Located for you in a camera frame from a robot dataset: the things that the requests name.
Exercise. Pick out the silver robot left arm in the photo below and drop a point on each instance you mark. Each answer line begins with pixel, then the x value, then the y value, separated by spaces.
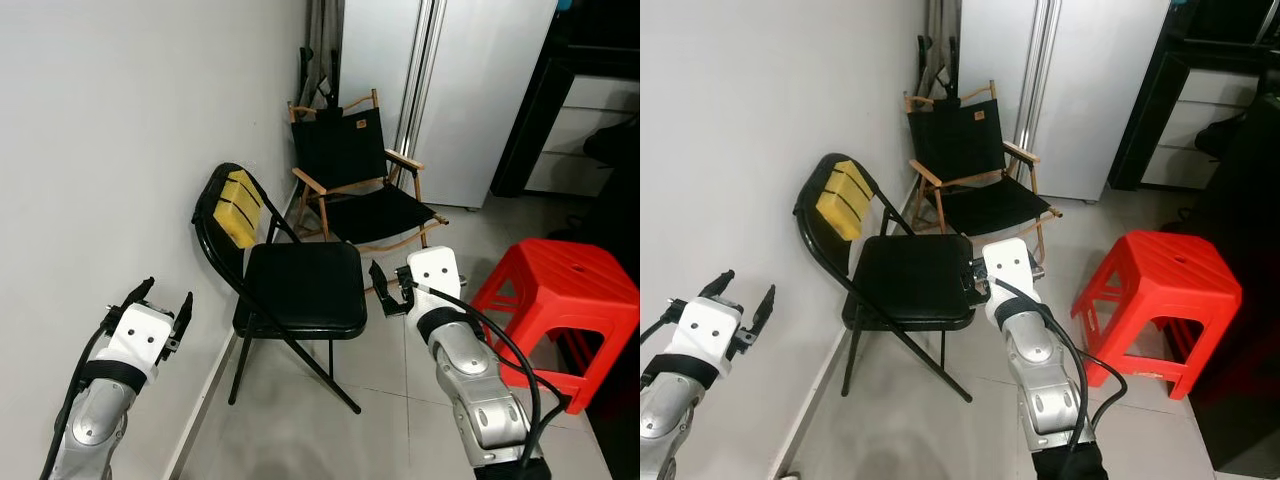
pixel 95 420
pixel 670 420

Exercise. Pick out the black folding chair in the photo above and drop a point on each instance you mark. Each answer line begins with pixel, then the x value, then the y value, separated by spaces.
pixel 300 285
pixel 910 280

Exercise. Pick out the black bulky object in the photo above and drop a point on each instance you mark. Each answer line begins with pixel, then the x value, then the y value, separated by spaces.
pixel 622 300
pixel 1245 250

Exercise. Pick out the yellow rectangular pad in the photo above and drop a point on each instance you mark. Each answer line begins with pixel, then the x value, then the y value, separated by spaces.
pixel 238 208
pixel 843 200

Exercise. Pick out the wooden black fabric armchair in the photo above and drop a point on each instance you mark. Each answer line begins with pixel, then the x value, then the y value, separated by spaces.
pixel 345 150
pixel 960 140

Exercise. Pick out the red object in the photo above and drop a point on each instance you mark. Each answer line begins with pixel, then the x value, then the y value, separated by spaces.
pixel 1170 265
pixel 570 275

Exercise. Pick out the silver fridge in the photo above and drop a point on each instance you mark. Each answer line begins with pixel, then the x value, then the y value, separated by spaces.
pixel 470 100
pixel 1090 100

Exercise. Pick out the black cabinet white drawers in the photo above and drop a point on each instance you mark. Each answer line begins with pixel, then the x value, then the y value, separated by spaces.
pixel 560 60
pixel 1150 100

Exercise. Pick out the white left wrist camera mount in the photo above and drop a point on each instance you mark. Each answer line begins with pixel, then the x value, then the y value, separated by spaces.
pixel 705 330
pixel 140 335

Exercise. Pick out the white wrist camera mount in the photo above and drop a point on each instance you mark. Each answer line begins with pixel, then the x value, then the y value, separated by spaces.
pixel 435 275
pixel 140 335
pixel 705 330
pixel 1010 265

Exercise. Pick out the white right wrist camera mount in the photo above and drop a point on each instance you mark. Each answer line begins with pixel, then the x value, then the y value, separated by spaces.
pixel 1010 265
pixel 435 275

